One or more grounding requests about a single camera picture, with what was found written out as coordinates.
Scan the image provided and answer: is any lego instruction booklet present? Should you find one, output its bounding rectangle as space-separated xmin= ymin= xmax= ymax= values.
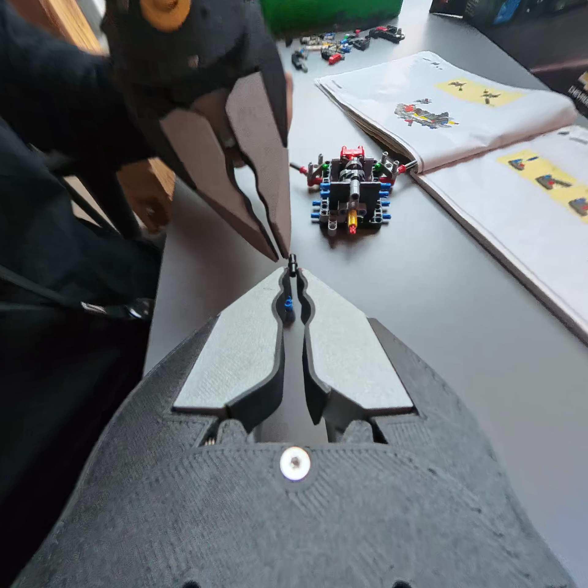
xmin=315 ymin=51 xmax=588 ymax=345

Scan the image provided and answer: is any lego set box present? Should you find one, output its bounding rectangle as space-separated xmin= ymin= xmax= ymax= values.
xmin=429 ymin=0 xmax=588 ymax=119

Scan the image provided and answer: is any pile of loose lego pieces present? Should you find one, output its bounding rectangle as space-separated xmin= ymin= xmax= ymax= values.
xmin=285 ymin=25 xmax=407 ymax=74

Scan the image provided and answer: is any small black piece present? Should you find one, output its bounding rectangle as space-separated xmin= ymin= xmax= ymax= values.
xmin=281 ymin=254 xmax=300 ymax=326

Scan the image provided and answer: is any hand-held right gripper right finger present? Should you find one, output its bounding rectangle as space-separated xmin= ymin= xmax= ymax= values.
xmin=296 ymin=267 xmax=415 ymax=432

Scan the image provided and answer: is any green plastic storage bin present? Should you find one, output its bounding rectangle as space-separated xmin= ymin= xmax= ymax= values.
xmin=258 ymin=0 xmax=405 ymax=36

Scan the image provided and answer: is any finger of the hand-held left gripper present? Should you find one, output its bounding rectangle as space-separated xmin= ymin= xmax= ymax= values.
xmin=160 ymin=108 xmax=280 ymax=263
xmin=225 ymin=71 xmax=293 ymax=261

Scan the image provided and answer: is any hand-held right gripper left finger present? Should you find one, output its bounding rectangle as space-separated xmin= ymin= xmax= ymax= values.
xmin=173 ymin=266 xmax=290 ymax=432

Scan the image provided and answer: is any person's left forearm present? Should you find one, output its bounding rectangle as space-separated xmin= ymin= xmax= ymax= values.
xmin=0 ymin=0 xmax=152 ymax=166

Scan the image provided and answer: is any lego chassis assembly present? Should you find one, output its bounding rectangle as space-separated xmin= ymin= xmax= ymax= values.
xmin=288 ymin=145 xmax=409 ymax=237

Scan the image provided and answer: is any wooden frame with bolts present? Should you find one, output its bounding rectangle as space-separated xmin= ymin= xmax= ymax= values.
xmin=115 ymin=157 xmax=177 ymax=232

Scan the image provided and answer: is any black strap with buckle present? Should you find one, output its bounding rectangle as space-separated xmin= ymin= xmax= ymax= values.
xmin=0 ymin=264 xmax=155 ymax=322

